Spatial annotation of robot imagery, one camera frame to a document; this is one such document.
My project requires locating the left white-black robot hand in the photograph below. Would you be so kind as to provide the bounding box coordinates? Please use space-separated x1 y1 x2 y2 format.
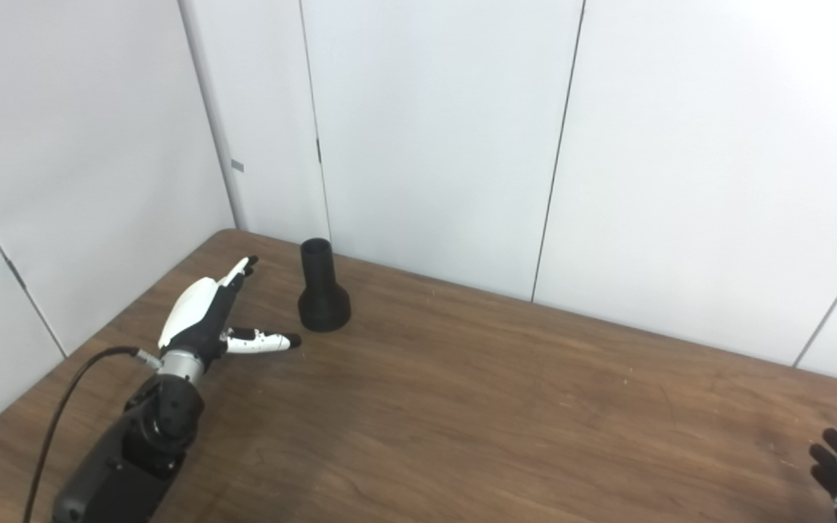
157 255 302 365

